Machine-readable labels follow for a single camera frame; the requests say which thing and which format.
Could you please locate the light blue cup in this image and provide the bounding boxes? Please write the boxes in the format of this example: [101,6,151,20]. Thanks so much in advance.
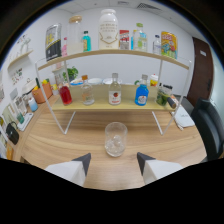
[27,97,39,113]

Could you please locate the clear glass with ice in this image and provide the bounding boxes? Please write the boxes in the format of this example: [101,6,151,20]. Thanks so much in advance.
[104,121,129,158]

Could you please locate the white paper booklet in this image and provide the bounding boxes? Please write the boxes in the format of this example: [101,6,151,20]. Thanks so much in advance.
[171,105,196,130]

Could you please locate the white tray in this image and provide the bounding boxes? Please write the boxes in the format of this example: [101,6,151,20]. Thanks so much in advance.
[17,112,34,132]

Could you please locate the black chair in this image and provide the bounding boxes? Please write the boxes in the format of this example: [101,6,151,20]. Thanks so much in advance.
[190,98,224,162]

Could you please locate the black handbag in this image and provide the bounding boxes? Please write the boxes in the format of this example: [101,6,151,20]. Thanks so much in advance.
[5,121,20,145]

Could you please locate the red syrup bottle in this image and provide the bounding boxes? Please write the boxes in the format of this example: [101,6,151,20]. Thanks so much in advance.
[58,81,73,107]

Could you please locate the blue liquid bottle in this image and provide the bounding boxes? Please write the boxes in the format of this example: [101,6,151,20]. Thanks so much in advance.
[134,73,150,107]

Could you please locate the clear bottle orange cap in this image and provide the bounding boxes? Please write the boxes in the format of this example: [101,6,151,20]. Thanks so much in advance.
[80,74,96,106]

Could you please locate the white metal rack wooden shelves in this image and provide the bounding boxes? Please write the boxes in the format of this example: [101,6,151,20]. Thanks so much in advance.
[34,49,193,136]

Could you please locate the orange pot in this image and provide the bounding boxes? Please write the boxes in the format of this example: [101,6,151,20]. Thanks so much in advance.
[31,78,54,104]

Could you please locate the blue rimmed plate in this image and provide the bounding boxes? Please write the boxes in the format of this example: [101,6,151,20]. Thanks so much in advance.
[69,78,84,86]

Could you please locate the white container red lid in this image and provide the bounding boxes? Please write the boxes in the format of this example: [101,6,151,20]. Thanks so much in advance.
[149,73,159,88]

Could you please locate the white bowl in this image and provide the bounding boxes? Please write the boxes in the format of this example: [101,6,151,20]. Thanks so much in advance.
[87,77,104,86]

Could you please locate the white plate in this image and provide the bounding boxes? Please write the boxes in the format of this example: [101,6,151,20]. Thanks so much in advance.
[102,77,123,86]

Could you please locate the green potted plant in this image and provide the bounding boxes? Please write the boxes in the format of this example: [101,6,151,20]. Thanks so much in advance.
[62,65,80,83]

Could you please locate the brown door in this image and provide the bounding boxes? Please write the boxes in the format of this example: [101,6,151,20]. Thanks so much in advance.
[186,36,214,108]

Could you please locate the small pink bottle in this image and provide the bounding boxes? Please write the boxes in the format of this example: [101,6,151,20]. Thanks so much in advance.
[61,37,69,58]

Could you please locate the small clear bottle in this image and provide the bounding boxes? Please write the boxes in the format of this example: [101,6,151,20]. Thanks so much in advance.
[152,34,163,55]

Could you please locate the yellow cartoon snack can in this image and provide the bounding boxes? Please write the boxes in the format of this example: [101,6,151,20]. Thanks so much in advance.
[160,31,178,60]

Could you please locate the small teal bottle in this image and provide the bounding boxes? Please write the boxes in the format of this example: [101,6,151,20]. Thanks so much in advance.
[82,30,92,53]

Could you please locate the blue plastic bottle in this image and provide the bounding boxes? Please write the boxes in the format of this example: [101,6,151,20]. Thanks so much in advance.
[130,29,137,51]

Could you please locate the clear bottle green cap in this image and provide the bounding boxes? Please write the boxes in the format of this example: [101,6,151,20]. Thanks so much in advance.
[134,22,148,53]

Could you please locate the red and white can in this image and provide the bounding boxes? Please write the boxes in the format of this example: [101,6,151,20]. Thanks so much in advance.
[118,29,131,51]

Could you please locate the glass jar with cork lid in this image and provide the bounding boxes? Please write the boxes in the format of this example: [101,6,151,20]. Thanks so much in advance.
[66,15,84,56]

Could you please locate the large white bottle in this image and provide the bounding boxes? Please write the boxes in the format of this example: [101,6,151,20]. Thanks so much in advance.
[97,8,120,51]

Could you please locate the white wall shelf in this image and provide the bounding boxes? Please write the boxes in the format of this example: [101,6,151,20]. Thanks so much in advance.
[7,49,34,69]

